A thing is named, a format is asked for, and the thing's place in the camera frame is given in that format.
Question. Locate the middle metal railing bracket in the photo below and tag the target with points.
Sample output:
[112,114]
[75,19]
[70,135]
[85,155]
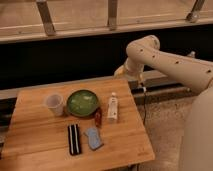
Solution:
[112,14]

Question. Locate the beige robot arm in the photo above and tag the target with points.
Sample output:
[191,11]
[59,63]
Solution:
[196,153]

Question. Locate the small metal fixture on ledge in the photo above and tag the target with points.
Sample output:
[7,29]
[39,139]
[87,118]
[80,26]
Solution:
[192,54]

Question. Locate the green ceramic bowl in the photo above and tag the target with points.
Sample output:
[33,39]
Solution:
[82,103]

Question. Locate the left metal railing bracket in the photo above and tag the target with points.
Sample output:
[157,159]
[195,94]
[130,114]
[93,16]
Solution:
[45,17]

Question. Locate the white tube with cap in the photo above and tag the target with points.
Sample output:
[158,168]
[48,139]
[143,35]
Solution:
[112,114]

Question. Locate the black white striped case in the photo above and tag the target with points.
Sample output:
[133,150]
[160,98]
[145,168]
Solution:
[74,139]

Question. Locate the yellowish beige gripper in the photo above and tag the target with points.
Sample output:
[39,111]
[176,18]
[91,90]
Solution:
[121,72]

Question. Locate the right metal railing bracket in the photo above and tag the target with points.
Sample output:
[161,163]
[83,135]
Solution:
[193,15]

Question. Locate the metal railing bracket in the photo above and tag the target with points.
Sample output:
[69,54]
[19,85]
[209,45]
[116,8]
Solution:
[112,14]
[193,15]
[45,17]

